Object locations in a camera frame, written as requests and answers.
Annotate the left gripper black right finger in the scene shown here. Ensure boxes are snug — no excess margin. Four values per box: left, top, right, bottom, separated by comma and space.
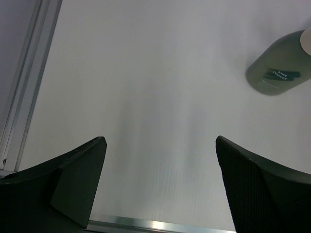
215, 136, 311, 233

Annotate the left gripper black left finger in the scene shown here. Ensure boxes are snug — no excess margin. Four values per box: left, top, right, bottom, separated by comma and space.
0, 136, 107, 233

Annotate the green pump bottle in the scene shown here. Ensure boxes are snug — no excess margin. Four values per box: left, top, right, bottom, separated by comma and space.
245, 28, 311, 96

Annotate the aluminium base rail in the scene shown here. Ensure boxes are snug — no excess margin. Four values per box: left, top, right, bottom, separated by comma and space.
83, 215, 227, 233

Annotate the left aluminium frame post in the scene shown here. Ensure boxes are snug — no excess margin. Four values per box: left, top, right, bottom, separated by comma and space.
0, 0, 62, 175

